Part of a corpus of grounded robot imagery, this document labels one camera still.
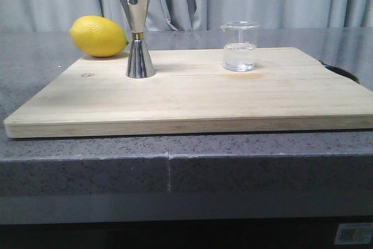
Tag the silver double jigger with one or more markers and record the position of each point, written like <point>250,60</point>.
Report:
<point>139,61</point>

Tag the small glass beaker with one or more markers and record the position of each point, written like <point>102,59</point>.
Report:
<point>240,43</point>

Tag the yellow lemon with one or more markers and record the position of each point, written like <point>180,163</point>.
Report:
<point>98,36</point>

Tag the black cutting board handle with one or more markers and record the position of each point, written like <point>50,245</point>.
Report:
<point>341,72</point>

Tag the white QR label sticker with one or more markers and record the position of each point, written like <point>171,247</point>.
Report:
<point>353,234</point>

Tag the wooden cutting board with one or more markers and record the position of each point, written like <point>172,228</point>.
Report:
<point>192,93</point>

